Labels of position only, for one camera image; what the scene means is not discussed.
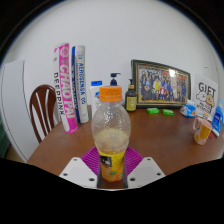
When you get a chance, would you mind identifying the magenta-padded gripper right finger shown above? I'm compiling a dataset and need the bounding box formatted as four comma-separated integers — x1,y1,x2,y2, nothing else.
122,146,166,190

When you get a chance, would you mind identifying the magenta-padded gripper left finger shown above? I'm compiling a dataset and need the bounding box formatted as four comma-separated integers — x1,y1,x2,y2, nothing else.
58,146,103,190

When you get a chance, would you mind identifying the orange juice bottle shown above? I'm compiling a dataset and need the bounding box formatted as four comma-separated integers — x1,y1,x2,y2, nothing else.
90,85,132,183

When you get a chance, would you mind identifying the green soap bar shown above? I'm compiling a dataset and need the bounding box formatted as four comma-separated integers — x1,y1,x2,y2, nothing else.
146,107,160,115
162,108,175,117

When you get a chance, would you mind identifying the pink mug with orange print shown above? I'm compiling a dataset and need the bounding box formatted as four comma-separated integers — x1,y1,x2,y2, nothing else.
192,116,213,146

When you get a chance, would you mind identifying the yellow pump bottle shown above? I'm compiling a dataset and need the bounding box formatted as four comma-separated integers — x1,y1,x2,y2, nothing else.
124,78,138,113

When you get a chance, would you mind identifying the blue tissue pack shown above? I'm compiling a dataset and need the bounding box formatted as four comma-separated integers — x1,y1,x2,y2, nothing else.
179,99,198,118

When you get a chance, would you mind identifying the dark wooden chair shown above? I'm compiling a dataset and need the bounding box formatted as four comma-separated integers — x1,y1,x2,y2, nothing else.
28,84,63,144

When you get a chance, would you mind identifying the white shampoo bottle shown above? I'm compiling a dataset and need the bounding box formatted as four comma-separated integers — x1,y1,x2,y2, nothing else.
89,80,104,118

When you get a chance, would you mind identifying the pink shuttlecock tube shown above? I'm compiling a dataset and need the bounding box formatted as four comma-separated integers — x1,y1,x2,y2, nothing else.
53,42,79,134

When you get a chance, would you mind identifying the white door panel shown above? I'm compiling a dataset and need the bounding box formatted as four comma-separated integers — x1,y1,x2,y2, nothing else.
0,59,39,163

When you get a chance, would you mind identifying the blue detergent bottle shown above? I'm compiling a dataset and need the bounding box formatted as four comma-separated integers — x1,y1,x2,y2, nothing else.
210,98,224,138

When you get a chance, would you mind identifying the white shuttlecock tube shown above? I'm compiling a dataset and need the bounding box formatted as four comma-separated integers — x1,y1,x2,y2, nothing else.
70,45,90,124

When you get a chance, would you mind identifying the framed group photo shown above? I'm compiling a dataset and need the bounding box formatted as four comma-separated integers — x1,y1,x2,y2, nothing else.
130,59,192,109

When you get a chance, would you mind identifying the white paper gift bag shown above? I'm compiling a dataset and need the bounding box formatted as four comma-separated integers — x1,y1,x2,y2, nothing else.
193,68,219,123

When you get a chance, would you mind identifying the dark blue pump bottle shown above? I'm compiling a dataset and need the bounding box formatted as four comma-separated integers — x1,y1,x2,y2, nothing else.
107,72,122,88

